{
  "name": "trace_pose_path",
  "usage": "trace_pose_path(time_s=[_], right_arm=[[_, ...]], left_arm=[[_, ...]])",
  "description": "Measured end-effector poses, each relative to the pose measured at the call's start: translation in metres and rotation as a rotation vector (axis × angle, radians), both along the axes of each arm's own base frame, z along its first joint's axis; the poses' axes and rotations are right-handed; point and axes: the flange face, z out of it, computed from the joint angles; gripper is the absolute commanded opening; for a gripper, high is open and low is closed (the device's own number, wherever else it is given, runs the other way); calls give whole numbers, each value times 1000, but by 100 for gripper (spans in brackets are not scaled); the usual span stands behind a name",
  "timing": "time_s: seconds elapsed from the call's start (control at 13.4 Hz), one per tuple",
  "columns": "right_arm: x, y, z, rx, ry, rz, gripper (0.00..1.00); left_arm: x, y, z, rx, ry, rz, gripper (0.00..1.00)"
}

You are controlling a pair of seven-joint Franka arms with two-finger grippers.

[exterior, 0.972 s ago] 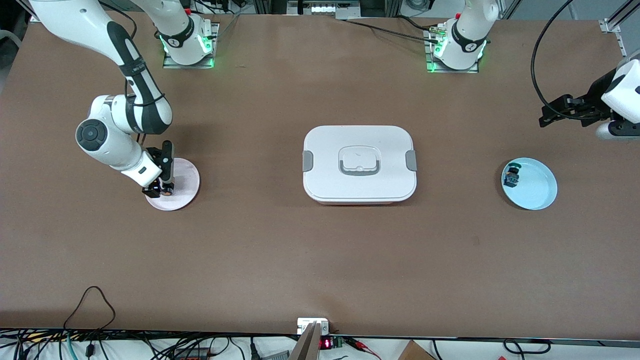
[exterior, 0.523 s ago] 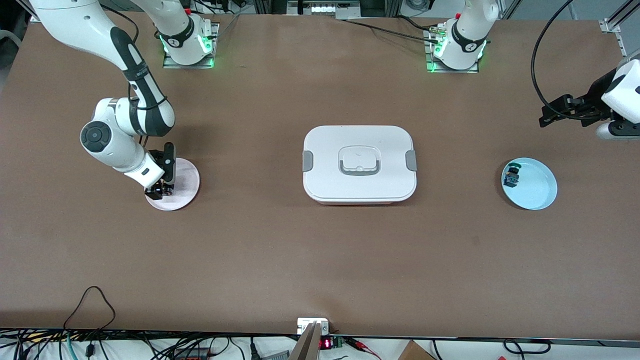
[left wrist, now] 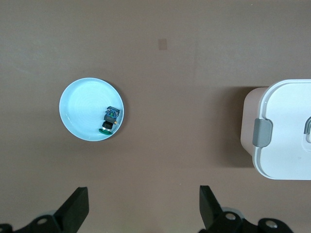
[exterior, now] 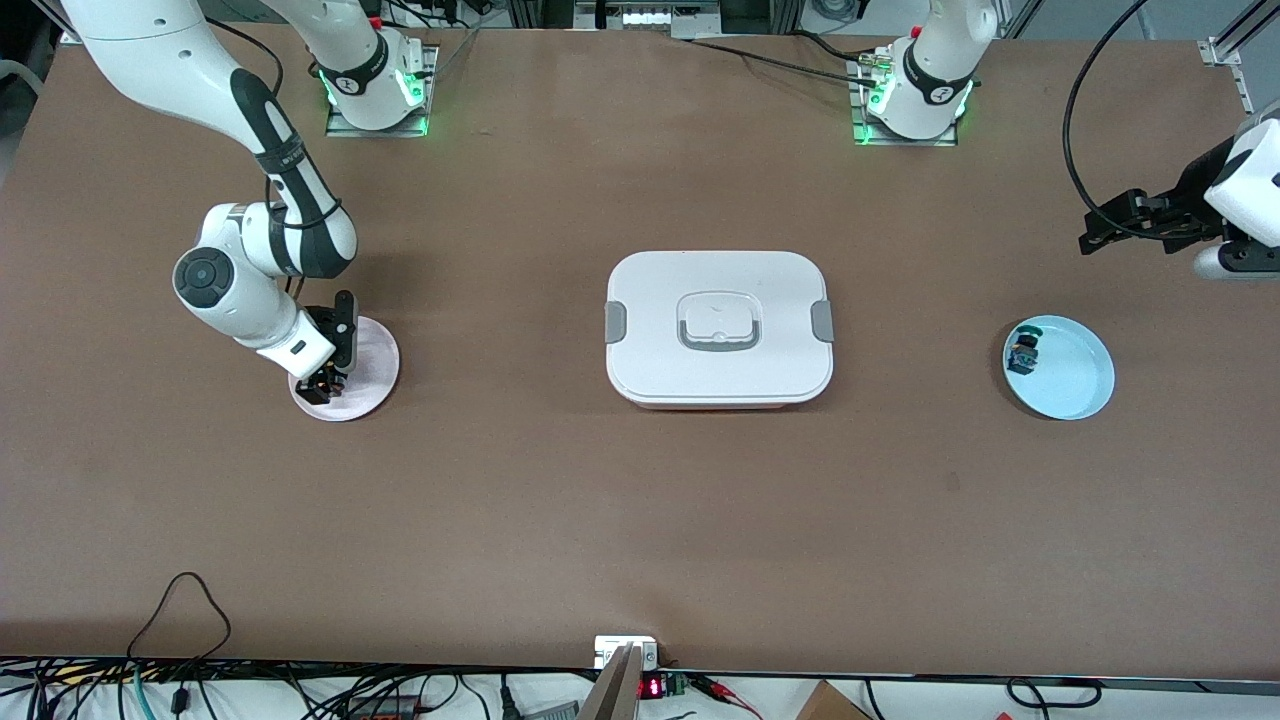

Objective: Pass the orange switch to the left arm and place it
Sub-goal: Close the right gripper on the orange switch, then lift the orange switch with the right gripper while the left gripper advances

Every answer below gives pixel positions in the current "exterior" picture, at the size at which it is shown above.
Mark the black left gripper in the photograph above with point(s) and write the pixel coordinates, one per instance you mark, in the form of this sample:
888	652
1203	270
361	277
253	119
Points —
1192	188

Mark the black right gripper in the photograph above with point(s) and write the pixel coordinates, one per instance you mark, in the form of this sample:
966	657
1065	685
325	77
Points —
323	380

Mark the orange push-button switch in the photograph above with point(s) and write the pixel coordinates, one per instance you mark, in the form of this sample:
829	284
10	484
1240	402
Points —
322	385

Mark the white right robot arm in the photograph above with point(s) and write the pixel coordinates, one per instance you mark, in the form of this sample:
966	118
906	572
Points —
150	50

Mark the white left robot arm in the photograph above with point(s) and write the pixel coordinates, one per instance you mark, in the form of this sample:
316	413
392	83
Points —
930	90

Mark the white lidded box grey clips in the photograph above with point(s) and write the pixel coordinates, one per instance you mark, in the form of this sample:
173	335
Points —
650	370

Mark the small white box device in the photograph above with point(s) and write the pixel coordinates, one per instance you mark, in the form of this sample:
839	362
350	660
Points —
610	650

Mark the brown cardboard box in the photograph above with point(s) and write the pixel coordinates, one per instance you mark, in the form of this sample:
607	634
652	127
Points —
830	705

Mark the pink round plate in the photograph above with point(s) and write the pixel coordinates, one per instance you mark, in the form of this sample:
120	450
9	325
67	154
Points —
370	385

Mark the light blue round plate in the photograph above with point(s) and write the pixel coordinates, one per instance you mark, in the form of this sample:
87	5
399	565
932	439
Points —
1070	380

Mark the grey power adapter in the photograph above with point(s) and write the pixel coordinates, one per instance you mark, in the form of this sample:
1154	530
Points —
555	712

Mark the grey flat bar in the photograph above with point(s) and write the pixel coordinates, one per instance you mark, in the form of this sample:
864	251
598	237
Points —
612	695

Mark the red digit display module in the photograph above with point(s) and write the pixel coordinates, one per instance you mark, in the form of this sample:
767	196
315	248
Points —
652	687

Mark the white electronics unit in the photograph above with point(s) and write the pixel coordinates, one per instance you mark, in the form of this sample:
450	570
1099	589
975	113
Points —
650	18

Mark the red clip lead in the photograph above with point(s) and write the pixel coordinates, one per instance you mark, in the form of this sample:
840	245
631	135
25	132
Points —
725	692

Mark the green push-button switch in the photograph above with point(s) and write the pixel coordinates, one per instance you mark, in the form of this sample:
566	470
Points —
1024	352

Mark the aluminium frame profile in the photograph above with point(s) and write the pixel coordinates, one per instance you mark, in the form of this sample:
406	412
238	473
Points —
1232	52

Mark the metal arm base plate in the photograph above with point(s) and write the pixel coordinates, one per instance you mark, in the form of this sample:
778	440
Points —
428	70
900	142

